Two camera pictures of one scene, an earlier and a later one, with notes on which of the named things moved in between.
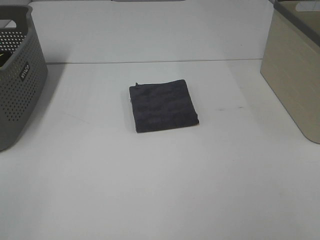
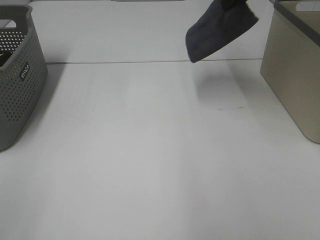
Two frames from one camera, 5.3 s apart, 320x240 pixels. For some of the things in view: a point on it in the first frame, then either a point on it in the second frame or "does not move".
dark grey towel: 163,106 → 217,26
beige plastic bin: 290,63 does not move
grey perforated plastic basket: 23,70 does not move
